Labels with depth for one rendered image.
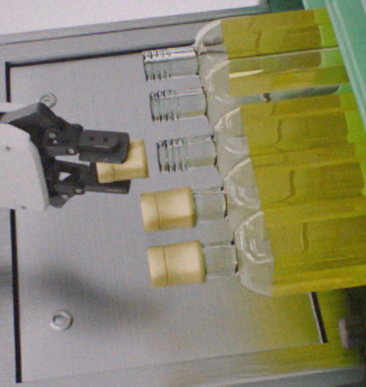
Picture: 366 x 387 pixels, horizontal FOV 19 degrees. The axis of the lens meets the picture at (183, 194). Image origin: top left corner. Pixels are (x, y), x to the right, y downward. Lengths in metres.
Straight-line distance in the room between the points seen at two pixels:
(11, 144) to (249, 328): 0.27
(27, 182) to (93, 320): 0.15
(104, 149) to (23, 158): 0.07
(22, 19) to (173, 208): 0.45
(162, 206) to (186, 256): 0.06
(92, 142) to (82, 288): 0.17
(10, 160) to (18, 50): 0.33
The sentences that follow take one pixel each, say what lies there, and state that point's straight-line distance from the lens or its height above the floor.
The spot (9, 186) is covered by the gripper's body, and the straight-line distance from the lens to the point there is 0.95.
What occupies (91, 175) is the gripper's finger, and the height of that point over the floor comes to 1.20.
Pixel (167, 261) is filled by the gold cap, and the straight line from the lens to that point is 0.85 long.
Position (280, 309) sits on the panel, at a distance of 0.99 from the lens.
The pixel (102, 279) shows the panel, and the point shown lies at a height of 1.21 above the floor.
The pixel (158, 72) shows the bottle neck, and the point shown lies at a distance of 1.01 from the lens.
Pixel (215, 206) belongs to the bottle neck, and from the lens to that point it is 0.89.
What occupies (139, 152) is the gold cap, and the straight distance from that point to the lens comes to 0.92.
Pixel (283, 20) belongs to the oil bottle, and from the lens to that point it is 1.02.
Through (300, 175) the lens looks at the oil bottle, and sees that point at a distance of 0.89.
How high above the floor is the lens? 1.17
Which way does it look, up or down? 3 degrees down
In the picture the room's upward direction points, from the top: 97 degrees counter-clockwise
